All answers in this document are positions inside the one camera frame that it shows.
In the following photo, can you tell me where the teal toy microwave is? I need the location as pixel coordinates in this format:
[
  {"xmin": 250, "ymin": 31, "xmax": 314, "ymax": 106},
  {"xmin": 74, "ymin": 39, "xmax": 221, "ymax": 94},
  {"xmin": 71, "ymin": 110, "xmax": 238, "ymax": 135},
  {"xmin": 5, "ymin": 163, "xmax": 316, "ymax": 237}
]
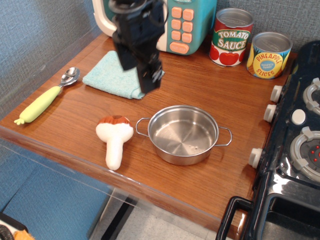
[{"xmin": 91, "ymin": 0, "xmax": 218, "ymax": 56}]

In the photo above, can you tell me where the plush mushroom toy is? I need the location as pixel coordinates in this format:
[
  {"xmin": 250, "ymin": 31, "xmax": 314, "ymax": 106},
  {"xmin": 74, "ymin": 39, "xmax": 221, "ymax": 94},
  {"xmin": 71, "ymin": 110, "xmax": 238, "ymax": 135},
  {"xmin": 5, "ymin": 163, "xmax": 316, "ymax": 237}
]
[{"xmin": 95, "ymin": 115, "xmax": 134, "ymax": 171}]

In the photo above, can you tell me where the tomato sauce can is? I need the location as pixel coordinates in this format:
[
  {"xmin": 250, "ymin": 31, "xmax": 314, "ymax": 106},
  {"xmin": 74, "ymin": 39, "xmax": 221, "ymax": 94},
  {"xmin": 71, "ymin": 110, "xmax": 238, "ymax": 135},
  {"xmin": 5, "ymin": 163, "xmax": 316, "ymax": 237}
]
[{"xmin": 209, "ymin": 8, "xmax": 254, "ymax": 67}]

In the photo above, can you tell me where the white stove knob middle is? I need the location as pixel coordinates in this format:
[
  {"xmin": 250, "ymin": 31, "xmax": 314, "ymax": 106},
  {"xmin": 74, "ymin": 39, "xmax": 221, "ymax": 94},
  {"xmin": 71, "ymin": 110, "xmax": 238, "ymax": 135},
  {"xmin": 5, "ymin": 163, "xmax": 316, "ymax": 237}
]
[{"xmin": 263, "ymin": 104, "xmax": 277, "ymax": 123}]

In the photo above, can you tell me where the light blue folded towel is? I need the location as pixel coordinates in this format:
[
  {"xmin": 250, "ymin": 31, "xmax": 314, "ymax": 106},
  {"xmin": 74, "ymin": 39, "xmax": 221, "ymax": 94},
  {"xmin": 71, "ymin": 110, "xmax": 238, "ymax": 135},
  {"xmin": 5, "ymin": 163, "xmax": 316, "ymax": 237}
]
[{"xmin": 82, "ymin": 50, "xmax": 166, "ymax": 100}]

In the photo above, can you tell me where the pineapple slices can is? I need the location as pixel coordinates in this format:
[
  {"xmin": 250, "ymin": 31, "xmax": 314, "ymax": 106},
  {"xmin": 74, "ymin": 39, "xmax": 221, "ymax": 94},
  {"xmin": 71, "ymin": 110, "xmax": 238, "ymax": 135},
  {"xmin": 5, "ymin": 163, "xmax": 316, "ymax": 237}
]
[{"xmin": 246, "ymin": 32, "xmax": 293, "ymax": 80}]

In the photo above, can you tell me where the white stove knob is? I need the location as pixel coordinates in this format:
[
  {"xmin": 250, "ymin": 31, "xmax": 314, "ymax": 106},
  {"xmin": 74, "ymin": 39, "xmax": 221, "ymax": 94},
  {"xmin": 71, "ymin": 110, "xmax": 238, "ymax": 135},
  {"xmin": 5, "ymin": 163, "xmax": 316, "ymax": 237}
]
[
  {"xmin": 263, "ymin": 104, "xmax": 277, "ymax": 123},
  {"xmin": 270, "ymin": 85, "xmax": 283, "ymax": 103},
  {"xmin": 248, "ymin": 148, "xmax": 263, "ymax": 169}
]

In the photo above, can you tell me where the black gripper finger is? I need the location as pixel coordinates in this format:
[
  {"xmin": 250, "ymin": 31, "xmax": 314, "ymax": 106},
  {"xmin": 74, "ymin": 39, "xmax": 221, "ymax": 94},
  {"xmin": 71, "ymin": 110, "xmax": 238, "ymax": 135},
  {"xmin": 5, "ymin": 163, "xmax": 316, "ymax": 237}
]
[
  {"xmin": 116, "ymin": 44, "xmax": 138, "ymax": 71},
  {"xmin": 136, "ymin": 53, "xmax": 163, "ymax": 94}
]

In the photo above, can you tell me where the orange plush object corner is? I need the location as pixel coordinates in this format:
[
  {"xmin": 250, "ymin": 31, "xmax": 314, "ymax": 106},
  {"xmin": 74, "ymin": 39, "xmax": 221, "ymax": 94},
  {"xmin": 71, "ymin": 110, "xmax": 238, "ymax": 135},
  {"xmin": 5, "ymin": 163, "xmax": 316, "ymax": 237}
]
[{"xmin": 13, "ymin": 230, "xmax": 35, "ymax": 240}]

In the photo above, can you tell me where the white stove knob front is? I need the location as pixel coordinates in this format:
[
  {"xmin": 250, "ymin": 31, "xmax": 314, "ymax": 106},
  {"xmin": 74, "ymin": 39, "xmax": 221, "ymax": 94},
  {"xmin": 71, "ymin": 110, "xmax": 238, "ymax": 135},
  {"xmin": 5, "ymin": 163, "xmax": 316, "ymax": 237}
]
[{"xmin": 248, "ymin": 148, "xmax": 263, "ymax": 169}]

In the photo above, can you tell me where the small steel pot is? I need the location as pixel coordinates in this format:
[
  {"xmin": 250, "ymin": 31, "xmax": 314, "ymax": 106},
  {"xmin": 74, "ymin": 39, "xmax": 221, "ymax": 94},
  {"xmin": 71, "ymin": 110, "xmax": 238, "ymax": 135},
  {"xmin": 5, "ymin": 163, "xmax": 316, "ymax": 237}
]
[{"xmin": 135, "ymin": 105, "xmax": 233, "ymax": 166}]

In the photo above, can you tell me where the white stove knob rear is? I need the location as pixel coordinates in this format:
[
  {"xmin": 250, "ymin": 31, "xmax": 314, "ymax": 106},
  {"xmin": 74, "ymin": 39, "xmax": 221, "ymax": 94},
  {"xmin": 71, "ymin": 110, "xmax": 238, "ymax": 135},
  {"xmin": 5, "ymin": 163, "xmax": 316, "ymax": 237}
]
[{"xmin": 270, "ymin": 85, "xmax": 283, "ymax": 103}]

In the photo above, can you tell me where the black toy stove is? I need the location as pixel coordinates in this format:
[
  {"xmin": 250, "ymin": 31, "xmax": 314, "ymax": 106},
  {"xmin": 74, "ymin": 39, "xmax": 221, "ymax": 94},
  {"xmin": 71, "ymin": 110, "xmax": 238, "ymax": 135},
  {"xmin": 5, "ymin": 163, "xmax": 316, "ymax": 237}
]
[{"xmin": 216, "ymin": 40, "xmax": 320, "ymax": 240}]

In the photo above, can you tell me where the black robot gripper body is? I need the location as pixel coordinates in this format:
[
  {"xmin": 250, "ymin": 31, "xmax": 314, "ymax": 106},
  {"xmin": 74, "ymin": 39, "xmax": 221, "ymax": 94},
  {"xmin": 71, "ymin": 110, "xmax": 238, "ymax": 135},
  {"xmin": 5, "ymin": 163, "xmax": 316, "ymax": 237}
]
[{"xmin": 111, "ymin": 0, "xmax": 165, "ymax": 64}]

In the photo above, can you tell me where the spoon with green handle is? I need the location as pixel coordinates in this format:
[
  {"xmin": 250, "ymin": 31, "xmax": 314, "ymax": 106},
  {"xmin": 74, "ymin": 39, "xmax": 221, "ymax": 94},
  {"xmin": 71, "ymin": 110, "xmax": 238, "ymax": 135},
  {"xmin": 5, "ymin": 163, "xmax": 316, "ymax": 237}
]
[{"xmin": 14, "ymin": 67, "xmax": 80, "ymax": 126}]

